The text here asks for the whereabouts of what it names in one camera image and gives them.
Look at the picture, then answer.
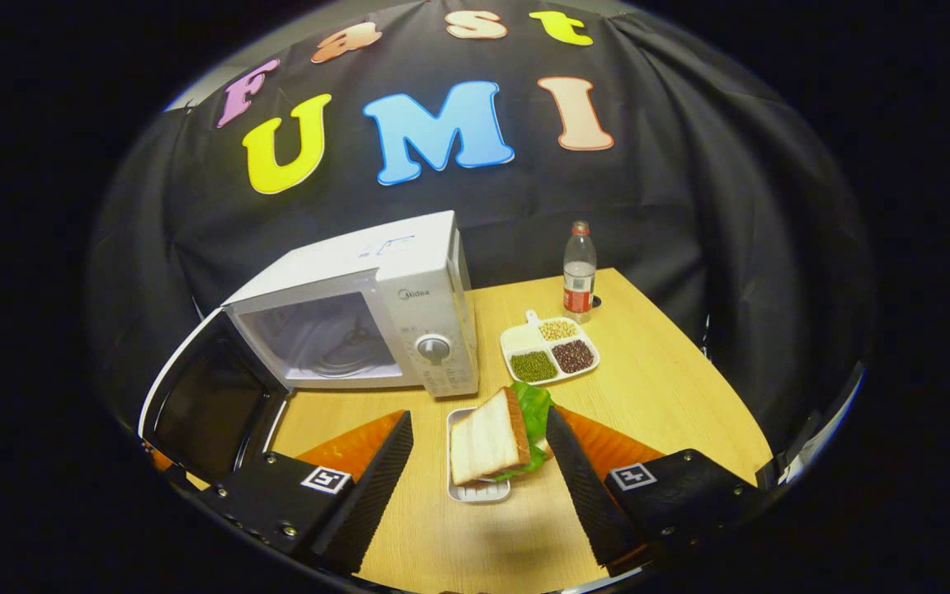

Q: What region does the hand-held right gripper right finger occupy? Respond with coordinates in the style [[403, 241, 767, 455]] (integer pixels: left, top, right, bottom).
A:
[[545, 406, 773, 577]]

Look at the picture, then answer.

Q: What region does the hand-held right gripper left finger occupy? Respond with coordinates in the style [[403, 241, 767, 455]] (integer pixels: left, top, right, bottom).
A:
[[195, 410, 415, 576]]

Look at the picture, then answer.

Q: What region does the small white food tray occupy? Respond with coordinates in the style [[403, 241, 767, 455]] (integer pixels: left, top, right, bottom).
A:
[[446, 407, 513, 504]]

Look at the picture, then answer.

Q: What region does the sandwich with lettuce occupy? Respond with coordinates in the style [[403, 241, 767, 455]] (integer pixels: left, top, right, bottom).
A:
[[450, 381, 557, 486]]

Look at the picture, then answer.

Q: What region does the white microwave oven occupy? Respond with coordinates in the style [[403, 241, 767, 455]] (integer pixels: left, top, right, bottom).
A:
[[139, 210, 481, 485]]

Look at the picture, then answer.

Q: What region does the white divided plate with beans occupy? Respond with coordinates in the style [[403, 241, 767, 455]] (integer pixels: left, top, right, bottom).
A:
[[500, 309, 601, 386]]

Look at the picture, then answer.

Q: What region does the clear plastic bottle red label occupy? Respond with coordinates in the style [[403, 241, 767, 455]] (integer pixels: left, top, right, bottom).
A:
[[562, 220, 598, 324]]

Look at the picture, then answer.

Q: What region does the black backdrop cloth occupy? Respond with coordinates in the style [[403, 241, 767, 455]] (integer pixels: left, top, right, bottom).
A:
[[83, 0, 880, 430]]

